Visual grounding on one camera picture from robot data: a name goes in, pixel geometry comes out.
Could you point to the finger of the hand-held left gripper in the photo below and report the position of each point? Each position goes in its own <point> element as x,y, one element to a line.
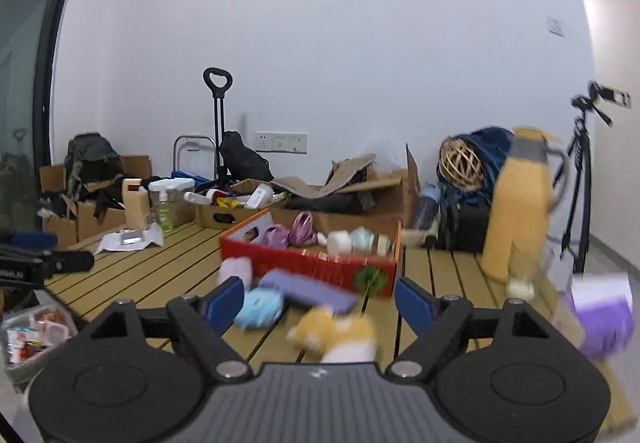
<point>70,261</point>
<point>32,240</point>

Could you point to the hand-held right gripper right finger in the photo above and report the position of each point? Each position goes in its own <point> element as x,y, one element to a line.
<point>415,305</point>

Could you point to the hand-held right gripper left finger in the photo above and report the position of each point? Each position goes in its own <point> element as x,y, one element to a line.
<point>225,305</point>

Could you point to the yellow and white plush toy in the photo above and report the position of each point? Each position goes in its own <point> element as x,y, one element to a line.
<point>340,335</point>

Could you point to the pale blue soft bundle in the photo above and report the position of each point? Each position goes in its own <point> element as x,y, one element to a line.
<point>363,239</point>

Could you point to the pink satin cloth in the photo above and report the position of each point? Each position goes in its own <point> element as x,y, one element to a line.
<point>276,238</point>
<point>302,229</point>

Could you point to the red cardboard box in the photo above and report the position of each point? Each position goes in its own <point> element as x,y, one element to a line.
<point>310,268</point>

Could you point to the white towel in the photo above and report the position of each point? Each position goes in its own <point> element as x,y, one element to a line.
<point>341,242</point>

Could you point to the light blue soft pouch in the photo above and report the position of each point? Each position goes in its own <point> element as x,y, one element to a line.
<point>260,308</point>

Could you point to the pink soft pouch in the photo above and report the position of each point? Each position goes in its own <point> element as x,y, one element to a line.
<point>236,270</point>

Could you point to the brown cardboard box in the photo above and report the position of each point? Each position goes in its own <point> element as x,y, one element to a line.
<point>50,178</point>
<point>100,223</point>
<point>60,230</point>

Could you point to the white paper packaging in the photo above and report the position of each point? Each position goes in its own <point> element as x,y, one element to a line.
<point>115,240</point>

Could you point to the clear plastic snack container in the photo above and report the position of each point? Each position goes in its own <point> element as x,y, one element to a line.
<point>35,338</point>

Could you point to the white socks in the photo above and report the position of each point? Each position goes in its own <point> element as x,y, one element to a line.
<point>385,245</point>

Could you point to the black cloth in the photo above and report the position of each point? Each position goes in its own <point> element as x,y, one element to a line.
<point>107,195</point>

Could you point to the purple folded cloth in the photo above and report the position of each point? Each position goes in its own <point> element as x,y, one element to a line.
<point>305,290</point>

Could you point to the beige carton box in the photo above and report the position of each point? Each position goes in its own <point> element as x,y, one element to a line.
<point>136,208</point>

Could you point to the grey backpack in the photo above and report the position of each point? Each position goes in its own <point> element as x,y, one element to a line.
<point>90,163</point>

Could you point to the blue water bottle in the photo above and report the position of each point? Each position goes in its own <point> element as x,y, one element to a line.
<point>427,208</point>

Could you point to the green liquid bottle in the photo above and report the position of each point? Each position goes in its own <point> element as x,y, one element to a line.
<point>165,218</point>

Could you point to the glass cup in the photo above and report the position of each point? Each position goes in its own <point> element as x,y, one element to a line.
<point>520,288</point>

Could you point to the white bottle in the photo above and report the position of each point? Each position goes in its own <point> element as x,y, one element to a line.
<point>197,198</point>

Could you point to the clear storage jar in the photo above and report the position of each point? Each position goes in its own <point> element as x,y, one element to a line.
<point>180,203</point>

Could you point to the large open cardboard box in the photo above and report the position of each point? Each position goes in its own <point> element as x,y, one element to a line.
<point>390,195</point>

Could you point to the white packet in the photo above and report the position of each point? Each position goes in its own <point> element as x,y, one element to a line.
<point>260,197</point>

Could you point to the blue folder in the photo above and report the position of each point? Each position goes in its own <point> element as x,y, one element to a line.
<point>192,176</point>

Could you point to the yellow thermos jug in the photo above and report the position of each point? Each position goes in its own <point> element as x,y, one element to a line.
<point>517,213</point>

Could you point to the black bag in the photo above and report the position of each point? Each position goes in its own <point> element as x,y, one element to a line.
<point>242,160</point>

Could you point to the rattan ball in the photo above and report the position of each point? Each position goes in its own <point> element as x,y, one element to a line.
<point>461,163</point>

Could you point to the sliding glass door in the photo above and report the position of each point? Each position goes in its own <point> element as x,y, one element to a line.
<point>25,73</point>

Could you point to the dark blue backpack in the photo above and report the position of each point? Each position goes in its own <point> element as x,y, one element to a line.
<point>495,158</point>

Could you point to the purple tissue box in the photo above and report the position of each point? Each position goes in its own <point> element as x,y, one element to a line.
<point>600,323</point>

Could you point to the black tripod with phone holder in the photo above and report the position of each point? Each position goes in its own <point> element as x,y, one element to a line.
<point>580,163</point>

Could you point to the grey metal frame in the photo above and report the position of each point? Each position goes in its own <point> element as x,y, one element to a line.
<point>192,139</point>

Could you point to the white wall socket strip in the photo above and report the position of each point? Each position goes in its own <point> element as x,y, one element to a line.
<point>281,143</point>

